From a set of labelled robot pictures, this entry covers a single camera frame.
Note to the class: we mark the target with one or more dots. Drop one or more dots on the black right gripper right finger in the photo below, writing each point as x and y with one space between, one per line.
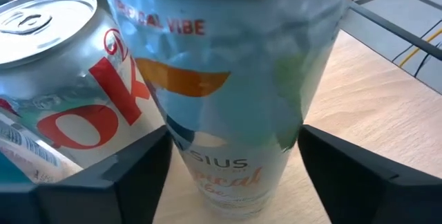
373 189

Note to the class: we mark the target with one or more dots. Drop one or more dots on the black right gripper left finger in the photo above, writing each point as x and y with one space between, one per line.
103 196

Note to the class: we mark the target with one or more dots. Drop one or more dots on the silver Diet Coke can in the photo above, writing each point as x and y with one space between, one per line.
86 79

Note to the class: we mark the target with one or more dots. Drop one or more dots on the white Celsius can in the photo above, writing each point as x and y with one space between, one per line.
224 96

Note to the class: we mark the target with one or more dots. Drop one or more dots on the black-framed wooden shelf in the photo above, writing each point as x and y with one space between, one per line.
373 113

